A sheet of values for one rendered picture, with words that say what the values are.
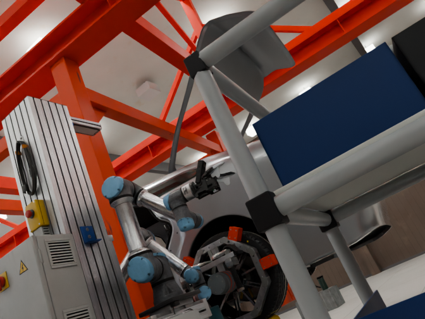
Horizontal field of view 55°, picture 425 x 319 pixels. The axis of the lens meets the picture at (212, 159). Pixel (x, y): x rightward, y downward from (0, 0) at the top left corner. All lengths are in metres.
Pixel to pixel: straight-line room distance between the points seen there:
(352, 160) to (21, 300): 1.58
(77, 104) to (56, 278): 1.80
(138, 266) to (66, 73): 2.03
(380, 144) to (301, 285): 0.19
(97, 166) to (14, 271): 1.33
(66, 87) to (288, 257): 3.08
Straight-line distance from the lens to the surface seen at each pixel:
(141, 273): 1.91
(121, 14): 3.42
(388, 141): 0.50
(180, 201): 1.89
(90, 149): 3.13
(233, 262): 2.51
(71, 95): 3.40
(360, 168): 0.50
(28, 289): 1.83
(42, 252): 1.81
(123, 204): 2.01
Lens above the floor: 0.64
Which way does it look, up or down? 20 degrees up
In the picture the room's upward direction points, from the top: 24 degrees counter-clockwise
